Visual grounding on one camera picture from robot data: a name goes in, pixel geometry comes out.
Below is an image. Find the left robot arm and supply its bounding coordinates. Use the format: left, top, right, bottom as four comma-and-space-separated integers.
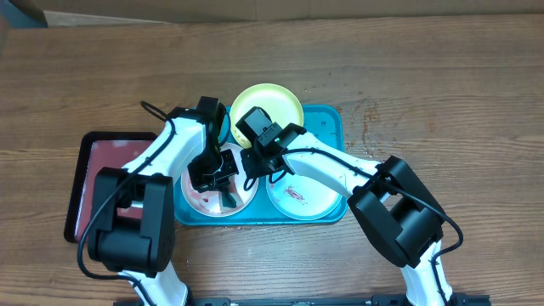
76, 99, 243, 305

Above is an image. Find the black tray with red water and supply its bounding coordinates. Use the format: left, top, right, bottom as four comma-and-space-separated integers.
64, 131, 156, 243

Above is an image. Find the light blue plate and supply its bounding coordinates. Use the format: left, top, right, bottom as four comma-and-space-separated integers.
266, 173, 340, 221

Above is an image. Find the white plate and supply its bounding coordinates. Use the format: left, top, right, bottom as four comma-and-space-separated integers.
181, 142, 258, 218

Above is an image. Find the teal plastic tray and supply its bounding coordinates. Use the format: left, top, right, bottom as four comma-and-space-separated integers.
173, 104, 349, 227

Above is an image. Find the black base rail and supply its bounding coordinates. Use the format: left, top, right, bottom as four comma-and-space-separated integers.
112, 293, 492, 306

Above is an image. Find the yellow-green plate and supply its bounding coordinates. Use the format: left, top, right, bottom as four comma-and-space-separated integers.
229, 83, 304, 149

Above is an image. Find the green scrub sponge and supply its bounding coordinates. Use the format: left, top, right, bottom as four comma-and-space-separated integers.
219, 188, 237, 209

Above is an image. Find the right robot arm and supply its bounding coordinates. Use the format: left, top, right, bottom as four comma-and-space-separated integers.
241, 127, 463, 305

